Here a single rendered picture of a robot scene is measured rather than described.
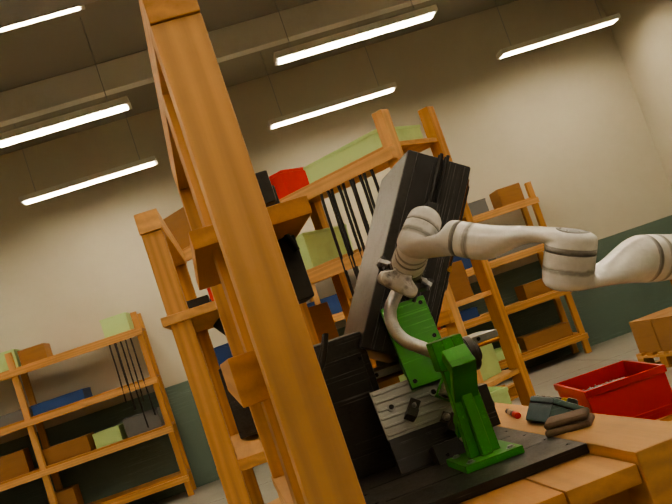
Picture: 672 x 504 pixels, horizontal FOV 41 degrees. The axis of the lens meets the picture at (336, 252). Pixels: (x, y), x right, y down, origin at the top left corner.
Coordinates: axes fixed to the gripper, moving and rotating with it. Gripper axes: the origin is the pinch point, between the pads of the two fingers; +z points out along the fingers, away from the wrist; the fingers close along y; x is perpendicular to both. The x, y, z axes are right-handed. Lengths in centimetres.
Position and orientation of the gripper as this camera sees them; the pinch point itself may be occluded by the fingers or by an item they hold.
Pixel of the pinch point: (400, 284)
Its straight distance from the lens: 207.2
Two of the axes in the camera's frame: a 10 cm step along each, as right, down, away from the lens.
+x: -4.4, 8.3, -3.5
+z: -0.5, 3.7, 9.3
